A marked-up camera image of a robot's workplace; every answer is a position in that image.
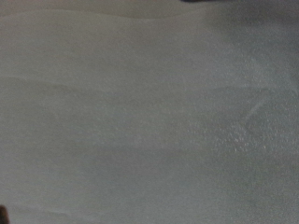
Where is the grey backdrop cloth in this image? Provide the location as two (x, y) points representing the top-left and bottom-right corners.
(0, 0), (299, 224)

